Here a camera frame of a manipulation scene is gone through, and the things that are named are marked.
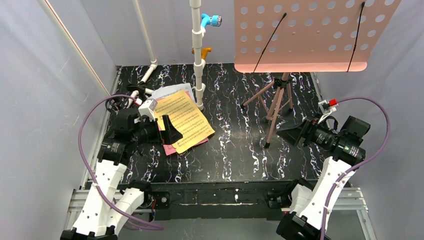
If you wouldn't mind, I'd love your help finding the yellow sheet music page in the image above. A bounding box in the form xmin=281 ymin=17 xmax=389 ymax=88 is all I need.
xmin=152 ymin=90 xmax=216 ymax=155

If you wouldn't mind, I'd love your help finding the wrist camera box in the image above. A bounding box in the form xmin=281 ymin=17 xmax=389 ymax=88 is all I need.
xmin=318 ymin=98 xmax=338 ymax=124
xmin=134 ymin=98 xmax=158 ymax=122

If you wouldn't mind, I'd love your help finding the white PVC pipe frame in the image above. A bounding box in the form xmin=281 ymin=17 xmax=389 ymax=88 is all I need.
xmin=38 ymin=0 xmax=206 ymax=111

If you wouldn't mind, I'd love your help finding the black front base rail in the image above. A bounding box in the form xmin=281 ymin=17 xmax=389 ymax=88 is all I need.
xmin=119 ymin=178 xmax=327 ymax=221

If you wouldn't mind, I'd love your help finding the orange clip on pipe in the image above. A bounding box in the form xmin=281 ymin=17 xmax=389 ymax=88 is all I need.
xmin=200 ymin=47 xmax=213 ymax=60

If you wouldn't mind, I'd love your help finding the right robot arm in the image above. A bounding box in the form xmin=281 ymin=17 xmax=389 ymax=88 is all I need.
xmin=276 ymin=116 xmax=371 ymax=240

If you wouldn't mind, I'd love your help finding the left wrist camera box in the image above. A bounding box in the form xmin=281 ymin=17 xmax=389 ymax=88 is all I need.
xmin=134 ymin=98 xmax=158 ymax=122

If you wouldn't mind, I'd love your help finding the pink music stand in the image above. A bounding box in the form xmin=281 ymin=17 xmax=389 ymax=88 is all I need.
xmin=233 ymin=0 xmax=402 ymax=149

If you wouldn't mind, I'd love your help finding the white sheet music page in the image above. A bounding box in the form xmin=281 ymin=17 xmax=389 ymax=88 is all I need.
xmin=149 ymin=83 xmax=195 ymax=101

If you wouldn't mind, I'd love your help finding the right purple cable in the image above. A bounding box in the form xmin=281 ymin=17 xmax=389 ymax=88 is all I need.
xmin=318 ymin=96 xmax=392 ymax=240

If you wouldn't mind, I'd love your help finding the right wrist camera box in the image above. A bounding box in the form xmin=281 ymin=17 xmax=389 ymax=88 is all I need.
xmin=318 ymin=98 xmax=338 ymax=124

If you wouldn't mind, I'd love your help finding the blue clip on pipe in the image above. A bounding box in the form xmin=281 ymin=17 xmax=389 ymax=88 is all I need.
xmin=200 ymin=13 xmax=222 ymax=28

